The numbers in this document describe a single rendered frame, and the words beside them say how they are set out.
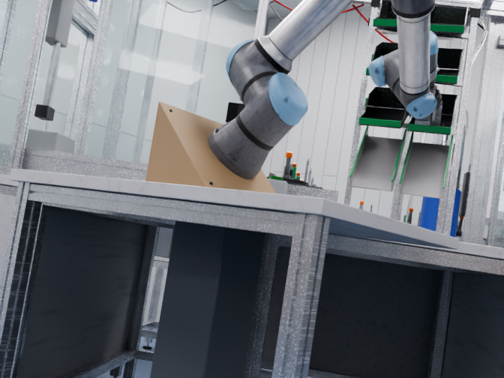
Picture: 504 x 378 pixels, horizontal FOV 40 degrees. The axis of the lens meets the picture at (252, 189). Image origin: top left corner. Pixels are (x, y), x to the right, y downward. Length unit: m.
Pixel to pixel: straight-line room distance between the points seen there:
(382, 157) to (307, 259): 1.10
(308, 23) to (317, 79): 4.58
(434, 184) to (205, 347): 0.95
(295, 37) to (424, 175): 0.76
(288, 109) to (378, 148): 0.77
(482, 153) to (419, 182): 1.23
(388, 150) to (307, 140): 3.85
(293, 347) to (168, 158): 0.58
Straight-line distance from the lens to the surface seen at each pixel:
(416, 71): 1.76
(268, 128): 1.61
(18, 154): 2.25
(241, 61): 1.71
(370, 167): 2.22
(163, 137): 1.62
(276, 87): 1.59
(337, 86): 6.12
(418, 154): 2.32
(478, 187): 3.38
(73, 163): 2.22
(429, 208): 3.00
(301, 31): 1.67
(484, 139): 3.41
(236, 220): 1.31
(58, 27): 2.83
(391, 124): 2.18
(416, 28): 1.66
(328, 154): 6.00
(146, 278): 3.44
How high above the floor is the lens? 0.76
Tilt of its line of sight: 5 degrees up
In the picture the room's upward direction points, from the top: 9 degrees clockwise
